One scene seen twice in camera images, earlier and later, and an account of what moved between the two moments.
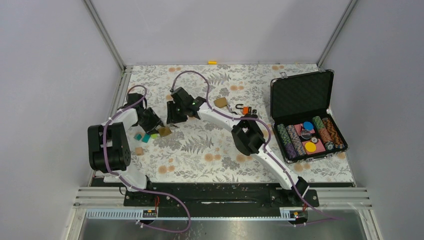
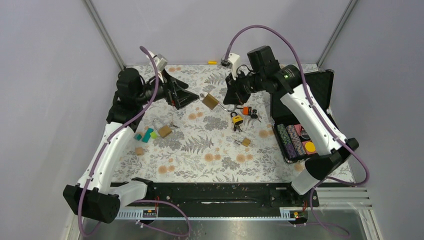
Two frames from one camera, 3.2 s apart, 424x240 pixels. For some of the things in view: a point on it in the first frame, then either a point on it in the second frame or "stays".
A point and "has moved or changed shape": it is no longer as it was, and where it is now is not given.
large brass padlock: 164,131 stays
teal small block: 138,136 stays
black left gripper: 155,121 to 178,97
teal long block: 146,138 stays
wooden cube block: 139,151 stays
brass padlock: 220,102 has moved or changed shape
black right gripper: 171,117 to 234,95
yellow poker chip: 310,147 stays
